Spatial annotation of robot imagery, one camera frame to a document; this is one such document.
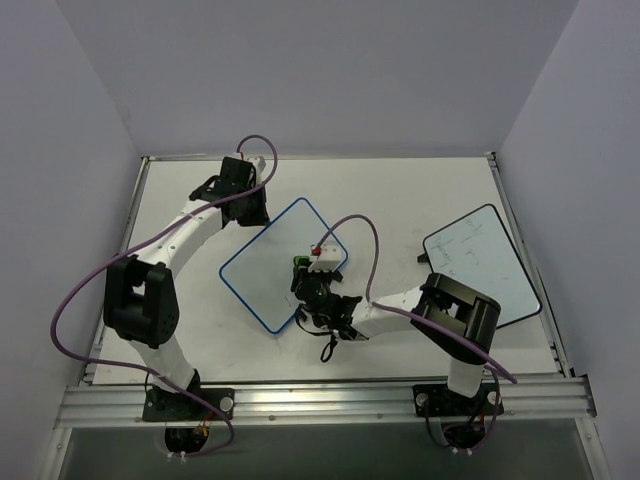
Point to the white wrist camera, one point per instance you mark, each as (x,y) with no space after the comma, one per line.
(258,162)
(327,257)

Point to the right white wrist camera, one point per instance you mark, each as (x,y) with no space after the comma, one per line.
(327,257)

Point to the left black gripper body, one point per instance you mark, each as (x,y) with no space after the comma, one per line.
(252,215)

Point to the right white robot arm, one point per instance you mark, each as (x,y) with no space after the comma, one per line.
(458,319)

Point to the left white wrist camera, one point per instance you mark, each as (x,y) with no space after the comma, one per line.
(258,162)

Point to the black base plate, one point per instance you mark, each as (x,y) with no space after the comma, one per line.
(163,406)
(437,401)

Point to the blue framed whiteboard with writing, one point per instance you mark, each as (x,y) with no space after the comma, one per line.
(260,273)

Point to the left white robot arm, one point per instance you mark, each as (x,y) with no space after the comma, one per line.
(141,303)

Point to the black framed whiteboard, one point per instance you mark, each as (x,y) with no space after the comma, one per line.
(477,250)

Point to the aluminium mounting rail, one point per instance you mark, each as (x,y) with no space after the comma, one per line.
(531,398)

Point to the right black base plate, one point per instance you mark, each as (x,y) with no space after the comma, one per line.
(437,401)

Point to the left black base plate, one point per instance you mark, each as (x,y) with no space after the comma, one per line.
(163,406)

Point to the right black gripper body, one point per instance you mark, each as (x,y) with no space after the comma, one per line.
(310,273)

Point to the green whiteboard eraser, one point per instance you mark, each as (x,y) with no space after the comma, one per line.
(302,261)

